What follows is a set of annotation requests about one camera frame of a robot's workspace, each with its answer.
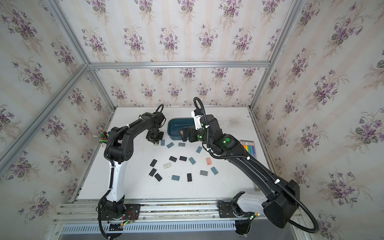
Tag blue eraser bottom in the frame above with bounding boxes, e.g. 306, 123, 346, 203
172, 175, 180, 181

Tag highlighter marker pack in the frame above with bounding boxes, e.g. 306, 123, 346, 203
240, 140, 257, 158

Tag teal plastic storage box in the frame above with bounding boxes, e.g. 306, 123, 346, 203
167, 118, 195, 141

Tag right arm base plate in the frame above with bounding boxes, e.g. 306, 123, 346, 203
216, 201, 261, 236

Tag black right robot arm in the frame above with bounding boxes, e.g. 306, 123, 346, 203
179, 97, 320, 234

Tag white slotted cable duct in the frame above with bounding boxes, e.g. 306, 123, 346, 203
61, 220, 236, 235

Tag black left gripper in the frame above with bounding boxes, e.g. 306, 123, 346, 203
146, 129, 164, 146

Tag pink eraser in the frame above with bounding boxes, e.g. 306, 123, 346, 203
206, 158, 212, 166

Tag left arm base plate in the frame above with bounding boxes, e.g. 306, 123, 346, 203
98, 204, 142, 234

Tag aluminium mounting rail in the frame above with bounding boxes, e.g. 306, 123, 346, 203
52, 197, 304, 224

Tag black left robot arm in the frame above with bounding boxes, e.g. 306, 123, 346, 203
98, 104, 166, 220

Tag coloured pens in cup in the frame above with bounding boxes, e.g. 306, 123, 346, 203
93, 131, 110, 144

